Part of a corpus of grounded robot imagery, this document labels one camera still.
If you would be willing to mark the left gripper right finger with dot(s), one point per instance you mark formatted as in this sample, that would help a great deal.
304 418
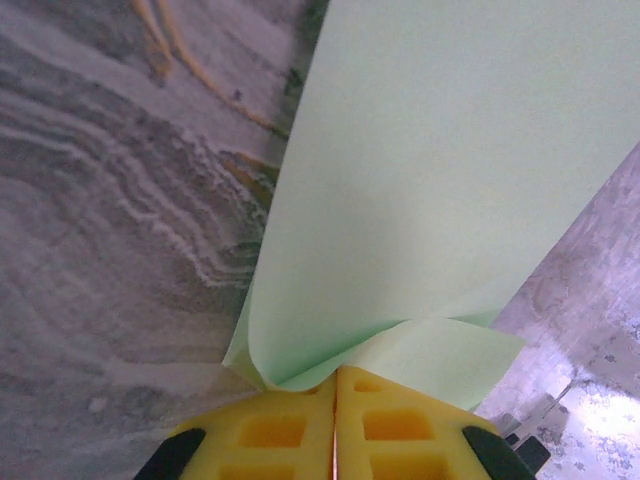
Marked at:
400 430

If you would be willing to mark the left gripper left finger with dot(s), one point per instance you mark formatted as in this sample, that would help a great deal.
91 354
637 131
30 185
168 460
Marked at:
280 435

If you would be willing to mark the light green paper sheet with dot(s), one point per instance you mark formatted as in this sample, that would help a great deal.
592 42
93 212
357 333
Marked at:
410 200

